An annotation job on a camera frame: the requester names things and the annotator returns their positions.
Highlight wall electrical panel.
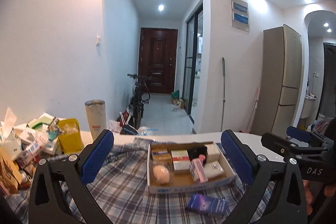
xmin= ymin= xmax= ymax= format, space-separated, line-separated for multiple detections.
xmin=230 ymin=0 xmax=249 ymax=32

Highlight white tissue pack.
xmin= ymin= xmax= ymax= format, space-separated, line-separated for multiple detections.
xmin=203 ymin=161 xmax=224 ymax=180

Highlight clutter pile of packages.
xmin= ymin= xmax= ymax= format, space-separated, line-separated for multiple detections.
xmin=1 ymin=108 xmax=61 ymax=195

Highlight red and grey box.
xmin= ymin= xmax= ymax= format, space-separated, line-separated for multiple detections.
xmin=171 ymin=149 xmax=191 ymax=174

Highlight purple cigarette pack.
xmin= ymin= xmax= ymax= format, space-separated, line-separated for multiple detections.
xmin=186 ymin=193 xmax=228 ymax=216

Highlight white light switch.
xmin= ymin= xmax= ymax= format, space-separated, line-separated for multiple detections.
xmin=96 ymin=36 xmax=101 ymax=46

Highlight white steel tumbler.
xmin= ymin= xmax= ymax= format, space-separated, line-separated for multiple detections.
xmin=85 ymin=100 xmax=106 ymax=141

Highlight black framed glass door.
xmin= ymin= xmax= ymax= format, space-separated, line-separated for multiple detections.
xmin=182 ymin=2 xmax=203 ymax=123

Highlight black bicycle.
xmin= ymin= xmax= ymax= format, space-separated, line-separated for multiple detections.
xmin=127 ymin=74 xmax=152 ymax=129

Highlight pink and white box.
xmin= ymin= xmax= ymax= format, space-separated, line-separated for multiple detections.
xmin=190 ymin=158 xmax=208 ymax=184

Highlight black plush toy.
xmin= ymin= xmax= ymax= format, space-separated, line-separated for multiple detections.
xmin=187 ymin=146 xmax=207 ymax=161

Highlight small white box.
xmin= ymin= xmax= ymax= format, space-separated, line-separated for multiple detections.
xmin=205 ymin=143 xmax=221 ymax=162

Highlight pink round puff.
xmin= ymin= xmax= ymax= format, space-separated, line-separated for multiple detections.
xmin=153 ymin=164 xmax=170 ymax=185

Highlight person's right hand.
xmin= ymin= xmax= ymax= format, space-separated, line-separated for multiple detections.
xmin=301 ymin=180 xmax=336 ymax=209

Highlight beige refrigerator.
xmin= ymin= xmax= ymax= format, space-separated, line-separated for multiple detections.
xmin=251 ymin=24 xmax=302 ymax=138

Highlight bags by the door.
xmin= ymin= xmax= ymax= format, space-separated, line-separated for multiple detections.
xmin=171 ymin=90 xmax=185 ymax=111

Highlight shallow cardboard box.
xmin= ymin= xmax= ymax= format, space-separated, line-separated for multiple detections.
xmin=147 ymin=142 xmax=236 ymax=194

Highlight dark red entrance door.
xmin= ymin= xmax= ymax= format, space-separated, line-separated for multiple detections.
xmin=138 ymin=28 xmax=178 ymax=94

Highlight yellow plastic container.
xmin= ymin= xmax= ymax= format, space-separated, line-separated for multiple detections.
xmin=57 ymin=118 xmax=84 ymax=154

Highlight grey mop handle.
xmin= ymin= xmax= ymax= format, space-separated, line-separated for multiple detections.
xmin=221 ymin=57 xmax=226 ymax=132

